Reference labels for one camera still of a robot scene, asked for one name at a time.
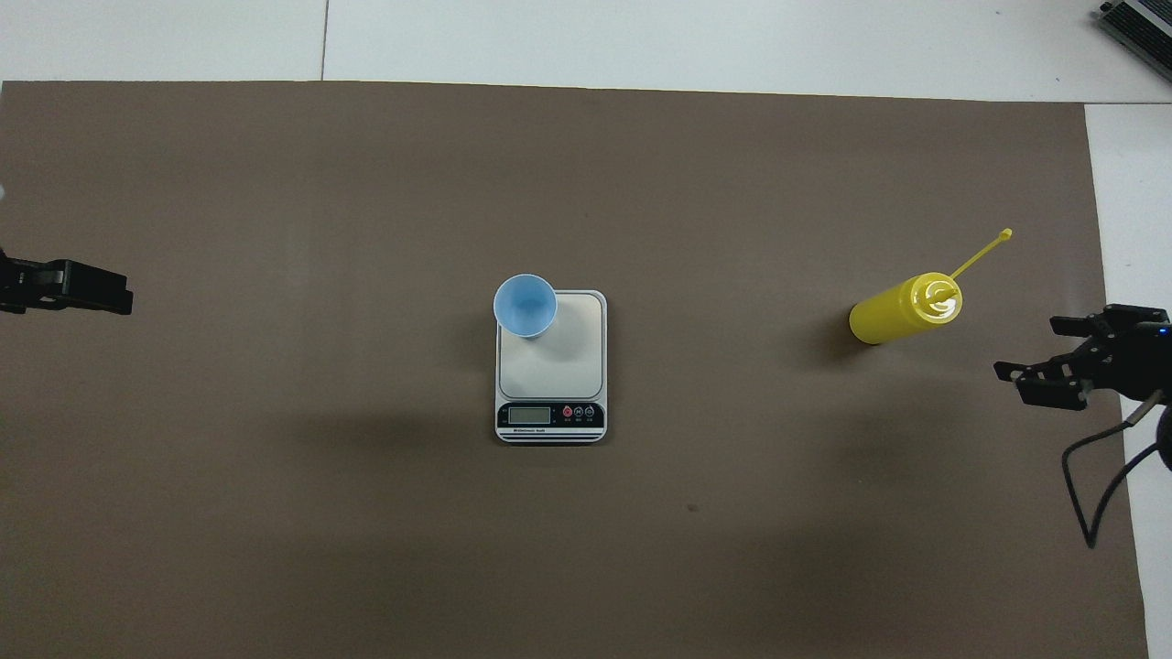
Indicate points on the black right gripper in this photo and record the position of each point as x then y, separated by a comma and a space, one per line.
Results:
1117, 361

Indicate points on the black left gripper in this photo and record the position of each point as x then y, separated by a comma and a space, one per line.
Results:
27, 279

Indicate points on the yellow squeeze bottle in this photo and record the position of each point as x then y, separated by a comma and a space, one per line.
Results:
888, 316

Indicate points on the light blue plastic cup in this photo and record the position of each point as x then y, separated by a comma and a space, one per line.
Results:
525, 307

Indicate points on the silver digital kitchen scale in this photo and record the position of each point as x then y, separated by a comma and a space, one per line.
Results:
558, 366

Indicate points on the grey ribbed metal device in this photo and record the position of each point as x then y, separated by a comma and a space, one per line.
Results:
1144, 27

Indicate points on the brown paper mat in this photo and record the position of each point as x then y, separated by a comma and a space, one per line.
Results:
366, 531

